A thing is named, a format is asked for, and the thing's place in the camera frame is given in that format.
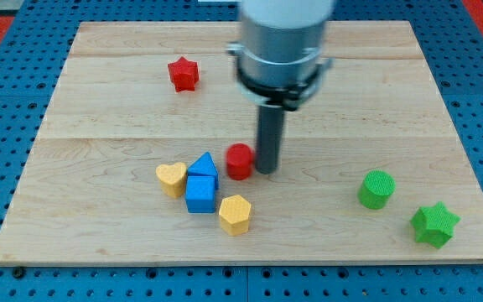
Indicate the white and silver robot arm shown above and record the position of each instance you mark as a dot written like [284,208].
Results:
[278,59]

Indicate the yellow hexagon block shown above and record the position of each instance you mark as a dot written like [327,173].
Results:
[234,215]

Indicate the red cylinder block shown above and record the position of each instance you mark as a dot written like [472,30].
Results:
[239,159]

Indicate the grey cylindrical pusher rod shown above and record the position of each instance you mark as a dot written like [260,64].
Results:
[269,137]

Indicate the blue triangle block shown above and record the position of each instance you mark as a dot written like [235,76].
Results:
[205,166]

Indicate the blue cube block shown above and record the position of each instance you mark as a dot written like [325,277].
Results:
[200,195]

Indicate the yellow heart block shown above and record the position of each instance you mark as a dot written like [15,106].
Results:
[172,178]

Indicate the light wooden board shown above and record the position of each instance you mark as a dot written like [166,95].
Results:
[89,195]

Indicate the red star block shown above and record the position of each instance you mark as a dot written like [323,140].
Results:
[184,74]

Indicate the green cylinder block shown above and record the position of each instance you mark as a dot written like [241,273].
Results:
[376,189]

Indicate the green star block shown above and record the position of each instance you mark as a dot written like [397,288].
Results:
[434,225]

